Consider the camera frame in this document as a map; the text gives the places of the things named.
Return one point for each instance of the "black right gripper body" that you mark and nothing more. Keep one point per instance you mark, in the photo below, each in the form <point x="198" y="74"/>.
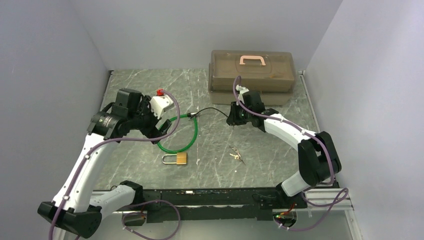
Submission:
<point x="239" y="117"/>

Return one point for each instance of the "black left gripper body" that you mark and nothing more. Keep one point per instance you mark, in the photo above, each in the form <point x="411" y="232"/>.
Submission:
<point x="146" y="120"/>

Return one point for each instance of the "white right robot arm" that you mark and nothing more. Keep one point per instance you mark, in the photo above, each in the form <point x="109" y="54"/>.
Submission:
<point x="318" y="160"/>

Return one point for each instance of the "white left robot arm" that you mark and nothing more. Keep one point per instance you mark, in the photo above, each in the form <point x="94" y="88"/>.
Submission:
<point x="73" y="209"/>

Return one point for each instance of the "silver key bunch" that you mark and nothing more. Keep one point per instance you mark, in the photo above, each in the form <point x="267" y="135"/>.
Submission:
<point x="236" y="155"/>

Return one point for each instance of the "brass padlock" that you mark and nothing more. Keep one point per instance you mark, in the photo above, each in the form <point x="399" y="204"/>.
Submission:
<point x="180" y="158"/>

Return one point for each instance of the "brown plastic toolbox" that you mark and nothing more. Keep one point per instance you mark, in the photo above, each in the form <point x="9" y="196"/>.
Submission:
<point x="271" y="73"/>

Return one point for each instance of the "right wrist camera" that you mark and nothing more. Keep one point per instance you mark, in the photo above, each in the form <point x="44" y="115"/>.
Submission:
<point x="240" y="91"/>

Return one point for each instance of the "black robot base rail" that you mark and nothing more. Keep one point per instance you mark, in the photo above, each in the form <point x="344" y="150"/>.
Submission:
<point x="259" y="203"/>

